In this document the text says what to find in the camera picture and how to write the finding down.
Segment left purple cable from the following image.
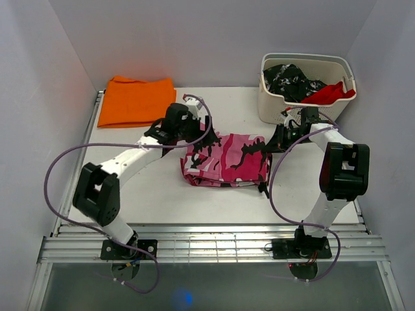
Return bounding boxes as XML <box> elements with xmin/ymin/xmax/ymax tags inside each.
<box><xmin>43</xmin><ymin>93</ymin><xmax>213</xmax><ymax>294</ymax></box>

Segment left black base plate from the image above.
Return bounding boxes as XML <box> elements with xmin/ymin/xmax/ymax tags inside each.
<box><xmin>100</xmin><ymin>239</ymin><xmax>158</xmax><ymax>261</ymax></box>

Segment red trousers in basket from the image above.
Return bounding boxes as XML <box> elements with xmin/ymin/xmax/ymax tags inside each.
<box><xmin>301</xmin><ymin>82</ymin><xmax>356</xmax><ymax>105</ymax></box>

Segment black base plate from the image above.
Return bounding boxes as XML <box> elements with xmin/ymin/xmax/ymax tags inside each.
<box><xmin>100</xmin><ymin>239</ymin><xmax>158</xmax><ymax>261</ymax></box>
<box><xmin>271</xmin><ymin>237</ymin><xmax>332</xmax><ymax>259</ymax></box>

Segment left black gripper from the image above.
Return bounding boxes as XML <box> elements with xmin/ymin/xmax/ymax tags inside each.
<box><xmin>176</xmin><ymin>115</ymin><xmax>217</xmax><ymax>147</ymax></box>

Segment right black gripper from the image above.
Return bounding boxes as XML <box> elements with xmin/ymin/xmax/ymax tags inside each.
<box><xmin>262</xmin><ymin>123</ymin><xmax>312</xmax><ymax>154</ymax></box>

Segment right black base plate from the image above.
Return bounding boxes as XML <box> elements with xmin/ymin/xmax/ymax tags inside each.
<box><xmin>271</xmin><ymin>237</ymin><xmax>332</xmax><ymax>259</ymax></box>

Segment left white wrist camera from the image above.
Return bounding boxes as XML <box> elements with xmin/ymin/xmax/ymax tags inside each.
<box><xmin>183</xmin><ymin>95</ymin><xmax>203</xmax><ymax>119</ymax></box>

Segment cream plastic laundry basket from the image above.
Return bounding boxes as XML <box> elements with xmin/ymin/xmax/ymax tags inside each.
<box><xmin>257</xmin><ymin>52</ymin><xmax>357</xmax><ymax>124</ymax></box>

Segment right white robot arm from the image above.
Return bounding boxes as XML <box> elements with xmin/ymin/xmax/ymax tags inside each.
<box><xmin>266</xmin><ymin>106</ymin><xmax>370</xmax><ymax>261</ymax></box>

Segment pink camouflage trousers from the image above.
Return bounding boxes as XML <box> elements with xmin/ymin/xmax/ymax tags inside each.
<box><xmin>180</xmin><ymin>131</ymin><xmax>272</xmax><ymax>197</ymax></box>

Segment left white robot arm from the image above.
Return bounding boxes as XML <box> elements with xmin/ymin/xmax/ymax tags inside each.
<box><xmin>72</xmin><ymin>95</ymin><xmax>217</xmax><ymax>259</ymax></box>

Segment black white patterned trousers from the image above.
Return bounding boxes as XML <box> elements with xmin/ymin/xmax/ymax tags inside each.
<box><xmin>263</xmin><ymin>64</ymin><xmax>327</xmax><ymax>102</ymax></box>

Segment folded orange trousers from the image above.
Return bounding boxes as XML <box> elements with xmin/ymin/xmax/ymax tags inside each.
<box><xmin>97</xmin><ymin>76</ymin><xmax>176</xmax><ymax>128</ymax></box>

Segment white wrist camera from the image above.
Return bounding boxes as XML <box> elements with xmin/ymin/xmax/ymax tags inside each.
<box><xmin>280</xmin><ymin>110</ymin><xmax>295</xmax><ymax>128</ymax></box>
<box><xmin>183</xmin><ymin>95</ymin><xmax>203</xmax><ymax>119</ymax></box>

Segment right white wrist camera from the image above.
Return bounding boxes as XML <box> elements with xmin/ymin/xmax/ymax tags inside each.
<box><xmin>280</xmin><ymin>110</ymin><xmax>295</xmax><ymax>128</ymax></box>

